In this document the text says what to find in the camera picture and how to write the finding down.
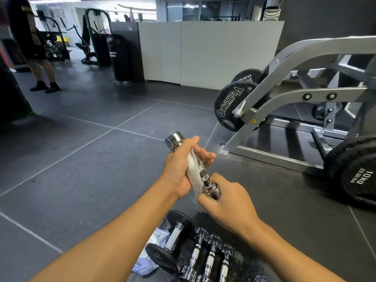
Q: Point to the person's right hand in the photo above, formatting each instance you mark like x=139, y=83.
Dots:
x=232, y=205

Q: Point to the person's left hand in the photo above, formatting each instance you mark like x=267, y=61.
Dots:
x=174, y=170

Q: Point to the person's right thumb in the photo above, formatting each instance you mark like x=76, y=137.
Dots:
x=205, y=202

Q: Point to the person's left thumb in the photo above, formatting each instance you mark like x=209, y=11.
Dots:
x=189, y=141

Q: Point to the chrome dumbbell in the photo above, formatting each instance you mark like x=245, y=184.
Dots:
x=225, y=261
x=205, y=176
x=211, y=258
x=195, y=252

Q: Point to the white cleaning cloth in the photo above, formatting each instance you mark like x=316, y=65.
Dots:
x=194, y=173

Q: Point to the person's left forearm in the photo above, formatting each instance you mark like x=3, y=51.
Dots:
x=117, y=240

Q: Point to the person's right forearm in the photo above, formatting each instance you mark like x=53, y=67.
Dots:
x=288, y=255

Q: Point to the black rubber dumbbell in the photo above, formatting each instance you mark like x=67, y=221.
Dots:
x=173, y=240

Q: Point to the large black weight plate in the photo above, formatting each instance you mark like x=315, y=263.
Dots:
x=227, y=105

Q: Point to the white plastic bag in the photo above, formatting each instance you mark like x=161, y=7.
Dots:
x=149, y=252

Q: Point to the white partition panels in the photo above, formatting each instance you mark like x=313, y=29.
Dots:
x=211, y=52

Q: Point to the black cylindrical bin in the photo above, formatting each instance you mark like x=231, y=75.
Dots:
x=119, y=58

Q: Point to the small black weight plate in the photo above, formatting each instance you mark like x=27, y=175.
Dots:
x=317, y=111

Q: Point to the black seated exercise machine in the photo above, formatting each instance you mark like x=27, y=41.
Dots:
x=83, y=49

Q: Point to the grey plate-loaded gym machine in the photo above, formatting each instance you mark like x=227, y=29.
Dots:
x=308, y=55

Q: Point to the dark green machine base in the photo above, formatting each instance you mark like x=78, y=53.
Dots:
x=11, y=96

